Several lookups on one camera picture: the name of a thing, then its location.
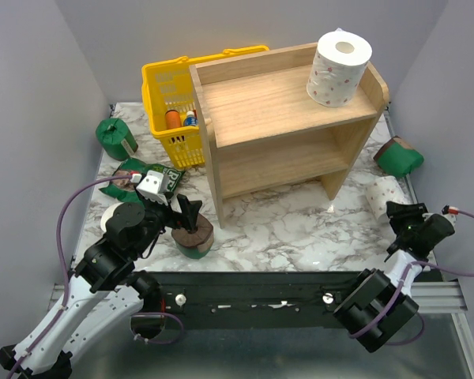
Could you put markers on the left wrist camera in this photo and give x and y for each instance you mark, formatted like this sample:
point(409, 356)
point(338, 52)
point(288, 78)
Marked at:
point(152, 186)

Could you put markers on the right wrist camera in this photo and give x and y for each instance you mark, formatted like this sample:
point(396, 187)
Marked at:
point(450, 213)

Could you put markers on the green brown roll front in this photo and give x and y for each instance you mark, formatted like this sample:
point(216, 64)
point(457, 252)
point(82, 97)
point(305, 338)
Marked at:
point(195, 245)

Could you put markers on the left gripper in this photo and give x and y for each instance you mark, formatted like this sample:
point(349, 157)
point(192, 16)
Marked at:
point(189, 216)

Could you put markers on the wooden two-tier shelf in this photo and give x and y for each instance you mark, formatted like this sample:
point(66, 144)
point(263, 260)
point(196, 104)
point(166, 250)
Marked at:
point(260, 129)

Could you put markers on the floral paper towel roll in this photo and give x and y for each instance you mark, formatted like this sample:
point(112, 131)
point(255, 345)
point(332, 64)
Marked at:
point(107, 214)
point(340, 60)
point(381, 190)

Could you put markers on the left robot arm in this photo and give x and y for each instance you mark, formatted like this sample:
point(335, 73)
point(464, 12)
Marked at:
point(132, 228)

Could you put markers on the green crisps bag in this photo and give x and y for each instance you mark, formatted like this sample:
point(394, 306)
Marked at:
point(122, 190)

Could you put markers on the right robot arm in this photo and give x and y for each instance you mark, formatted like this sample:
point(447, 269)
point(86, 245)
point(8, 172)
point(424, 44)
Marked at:
point(381, 303)

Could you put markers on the green wrapped roll far left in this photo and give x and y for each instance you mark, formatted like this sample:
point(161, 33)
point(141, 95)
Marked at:
point(116, 139)

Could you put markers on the green wrapped roll right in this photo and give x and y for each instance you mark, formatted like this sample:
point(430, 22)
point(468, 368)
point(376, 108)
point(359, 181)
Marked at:
point(398, 158)

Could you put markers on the orange bottle in basket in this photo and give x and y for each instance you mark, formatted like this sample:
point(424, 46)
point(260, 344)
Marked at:
point(173, 119)

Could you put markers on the blue white bottle in basket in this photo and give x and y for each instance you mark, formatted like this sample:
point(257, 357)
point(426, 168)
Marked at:
point(190, 119)

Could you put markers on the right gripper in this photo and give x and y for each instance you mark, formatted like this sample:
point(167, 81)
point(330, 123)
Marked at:
point(399, 212)

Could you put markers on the yellow plastic shopping basket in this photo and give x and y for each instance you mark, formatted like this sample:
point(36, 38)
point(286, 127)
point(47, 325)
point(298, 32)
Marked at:
point(167, 86)

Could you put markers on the black front rail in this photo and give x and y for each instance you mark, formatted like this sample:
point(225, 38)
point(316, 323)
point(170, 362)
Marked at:
point(253, 300)

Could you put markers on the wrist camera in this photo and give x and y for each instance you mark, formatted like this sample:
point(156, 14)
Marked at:
point(152, 186)
point(450, 213)

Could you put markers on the green wrapped roll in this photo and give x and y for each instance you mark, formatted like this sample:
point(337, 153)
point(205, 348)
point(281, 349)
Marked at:
point(116, 139)
point(398, 158)

